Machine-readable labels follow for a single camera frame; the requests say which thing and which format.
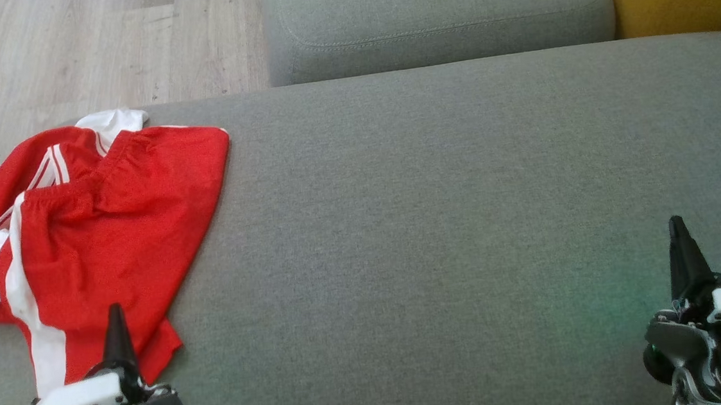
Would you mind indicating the small grey sofa cushion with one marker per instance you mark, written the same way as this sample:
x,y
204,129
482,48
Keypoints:
x,y
435,10

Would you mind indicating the large grey sofa seat cushion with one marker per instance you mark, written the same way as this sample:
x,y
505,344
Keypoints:
x,y
439,222

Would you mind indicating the red shorts with white stripe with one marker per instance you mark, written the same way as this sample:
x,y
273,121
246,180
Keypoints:
x,y
119,247

